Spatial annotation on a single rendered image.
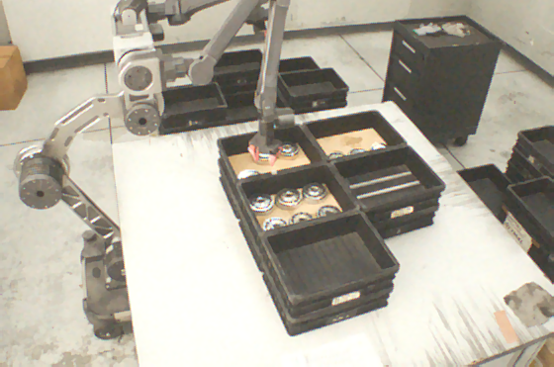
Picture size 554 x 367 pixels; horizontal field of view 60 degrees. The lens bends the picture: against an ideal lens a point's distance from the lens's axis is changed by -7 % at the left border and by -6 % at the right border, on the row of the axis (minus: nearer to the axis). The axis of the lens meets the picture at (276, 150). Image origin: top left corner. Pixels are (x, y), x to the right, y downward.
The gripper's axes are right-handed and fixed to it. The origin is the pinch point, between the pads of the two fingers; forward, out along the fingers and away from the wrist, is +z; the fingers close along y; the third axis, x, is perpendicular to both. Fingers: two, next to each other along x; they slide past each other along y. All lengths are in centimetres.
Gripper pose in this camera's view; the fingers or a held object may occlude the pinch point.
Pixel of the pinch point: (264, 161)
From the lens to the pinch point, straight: 190.9
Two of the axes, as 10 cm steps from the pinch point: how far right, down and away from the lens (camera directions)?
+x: -4.2, 5.3, -7.3
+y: -9.0, -2.9, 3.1
